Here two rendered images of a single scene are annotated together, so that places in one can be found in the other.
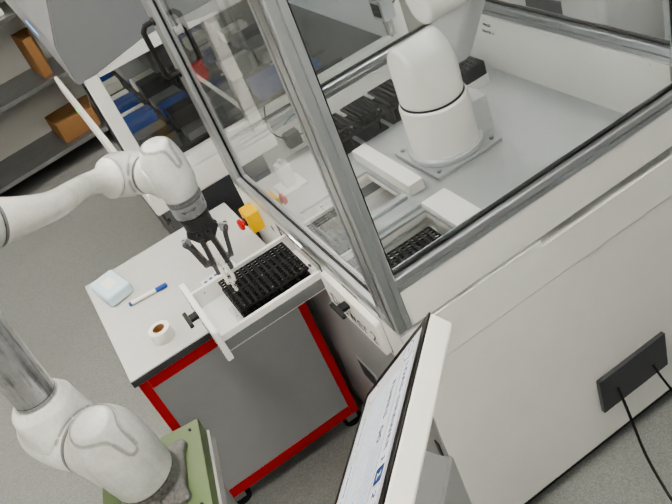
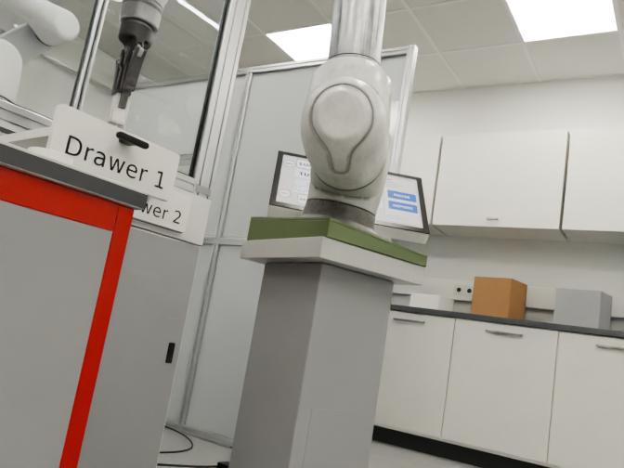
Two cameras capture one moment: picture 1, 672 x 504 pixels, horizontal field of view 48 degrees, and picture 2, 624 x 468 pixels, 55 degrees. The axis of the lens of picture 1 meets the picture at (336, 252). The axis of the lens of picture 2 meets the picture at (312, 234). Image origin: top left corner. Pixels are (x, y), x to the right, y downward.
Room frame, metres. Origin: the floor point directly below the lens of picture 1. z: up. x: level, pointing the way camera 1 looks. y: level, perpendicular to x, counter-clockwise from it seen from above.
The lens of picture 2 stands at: (2.03, 1.62, 0.57)
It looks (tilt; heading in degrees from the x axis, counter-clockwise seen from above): 10 degrees up; 235
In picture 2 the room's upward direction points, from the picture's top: 10 degrees clockwise
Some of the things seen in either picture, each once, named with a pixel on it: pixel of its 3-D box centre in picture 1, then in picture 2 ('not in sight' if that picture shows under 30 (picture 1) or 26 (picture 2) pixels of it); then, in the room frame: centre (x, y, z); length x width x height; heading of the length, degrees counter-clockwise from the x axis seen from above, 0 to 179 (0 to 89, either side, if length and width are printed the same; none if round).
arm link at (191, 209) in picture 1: (187, 203); (140, 17); (1.67, 0.29, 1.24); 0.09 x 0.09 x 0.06
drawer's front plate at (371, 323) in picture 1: (354, 311); (147, 201); (1.46, 0.02, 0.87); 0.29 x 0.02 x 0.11; 16
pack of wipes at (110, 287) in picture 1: (111, 287); not in sight; (2.19, 0.75, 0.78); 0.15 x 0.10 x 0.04; 28
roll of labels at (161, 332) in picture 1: (161, 332); (47, 165); (1.84, 0.58, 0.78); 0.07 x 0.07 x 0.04
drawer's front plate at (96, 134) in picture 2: (205, 320); (118, 156); (1.68, 0.41, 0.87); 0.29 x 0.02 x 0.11; 16
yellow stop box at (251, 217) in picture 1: (251, 218); not in sight; (2.08, 0.21, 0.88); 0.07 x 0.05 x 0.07; 16
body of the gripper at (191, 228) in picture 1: (200, 226); (133, 45); (1.67, 0.29, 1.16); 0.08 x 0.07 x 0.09; 91
